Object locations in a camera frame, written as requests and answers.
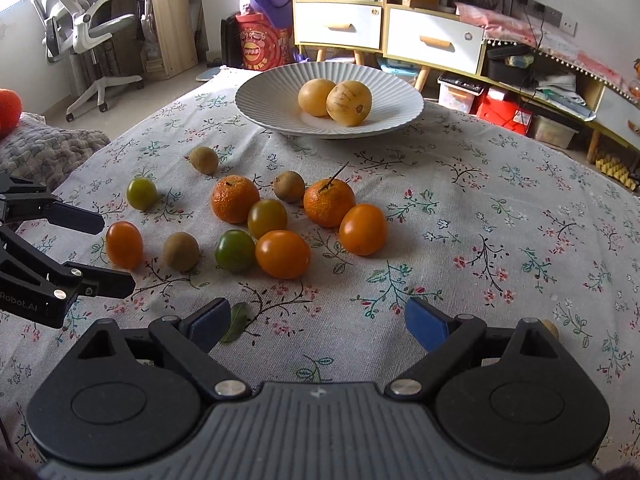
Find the black storage box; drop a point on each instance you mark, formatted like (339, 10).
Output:
(510, 67)

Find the yellow egg tray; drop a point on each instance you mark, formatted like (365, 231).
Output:
(617, 170)

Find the red printed bag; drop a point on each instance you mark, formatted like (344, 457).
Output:
(260, 45)

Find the light wooden desk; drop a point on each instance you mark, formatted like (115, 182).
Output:
(170, 20)

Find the low wooden cabinet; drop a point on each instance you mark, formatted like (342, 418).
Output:
(591, 90)

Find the clear plastic box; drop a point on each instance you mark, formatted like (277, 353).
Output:
(552, 132)

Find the smooth yellow round fruit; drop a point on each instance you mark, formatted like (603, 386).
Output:
(315, 95)

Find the floral tablecloth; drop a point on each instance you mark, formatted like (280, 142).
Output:
(450, 260)

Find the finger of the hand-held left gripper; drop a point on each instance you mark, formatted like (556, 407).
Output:
(75, 217)
(110, 284)

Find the green leaf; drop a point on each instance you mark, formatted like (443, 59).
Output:
(235, 322)

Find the white ribbed plate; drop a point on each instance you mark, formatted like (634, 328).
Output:
(270, 105)

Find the orange round object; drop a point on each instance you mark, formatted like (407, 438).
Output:
(7, 112)

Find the row of wall sockets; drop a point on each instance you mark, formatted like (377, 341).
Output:
(550, 14)

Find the blue lidded plastic box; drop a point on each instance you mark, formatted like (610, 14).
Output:
(397, 70)

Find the pink fringed cloth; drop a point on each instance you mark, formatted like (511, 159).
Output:
(550, 45)

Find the mandarin orange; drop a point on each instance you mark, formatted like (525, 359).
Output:
(327, 205)
(235, 200)

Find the pile of papers and bags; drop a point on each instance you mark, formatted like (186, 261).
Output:
(555, 87)

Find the brown kiwi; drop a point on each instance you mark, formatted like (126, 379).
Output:
(181, 251)

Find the white office chair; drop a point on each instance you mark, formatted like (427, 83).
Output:
(85, 25)

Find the speckled yellow round fruit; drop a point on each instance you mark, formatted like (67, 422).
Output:
(350, 102)

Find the black standing heater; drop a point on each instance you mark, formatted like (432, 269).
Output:
(230, 40)

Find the grey knitted blanket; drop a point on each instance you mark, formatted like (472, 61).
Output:
(50, 150)

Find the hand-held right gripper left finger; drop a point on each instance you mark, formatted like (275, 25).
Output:
(210, 322)

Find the red box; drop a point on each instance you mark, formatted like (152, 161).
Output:
(502, 112)

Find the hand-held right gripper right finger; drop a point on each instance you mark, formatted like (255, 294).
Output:
(425, 327)

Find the small brown round fruit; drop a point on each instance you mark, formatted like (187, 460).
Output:
(289, 186)
(552, 329)
(204, 160)

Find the clear box with keyboard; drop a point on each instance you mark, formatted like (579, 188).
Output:
(457, 97)

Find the green orange tomato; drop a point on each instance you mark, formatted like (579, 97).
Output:
(267, 218)

